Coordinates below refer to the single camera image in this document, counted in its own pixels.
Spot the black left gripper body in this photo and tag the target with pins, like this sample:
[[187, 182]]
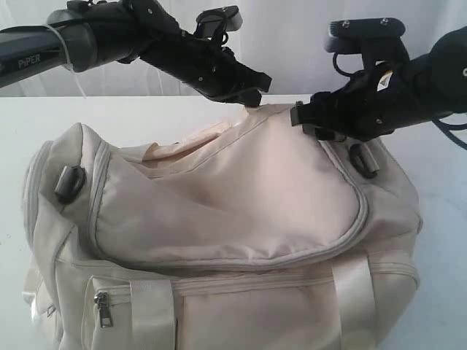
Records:
[[210, 69]]

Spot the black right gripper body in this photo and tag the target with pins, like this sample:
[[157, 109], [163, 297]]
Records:
[[370, 105]]

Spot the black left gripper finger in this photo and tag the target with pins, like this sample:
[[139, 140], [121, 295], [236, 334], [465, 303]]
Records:
[[250, 98]]

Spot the cream duffel bag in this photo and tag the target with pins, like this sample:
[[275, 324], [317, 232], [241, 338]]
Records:
[[252, 235]]

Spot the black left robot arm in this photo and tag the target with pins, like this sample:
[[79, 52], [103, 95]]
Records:
[[89, 34]]

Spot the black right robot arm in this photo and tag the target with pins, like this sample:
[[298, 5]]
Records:
[[439, 77]]

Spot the white backdrop curtain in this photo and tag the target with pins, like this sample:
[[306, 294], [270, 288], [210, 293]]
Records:
[[284, 39]]

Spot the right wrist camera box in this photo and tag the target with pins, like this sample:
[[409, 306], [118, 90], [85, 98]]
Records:
[[345, 36]]

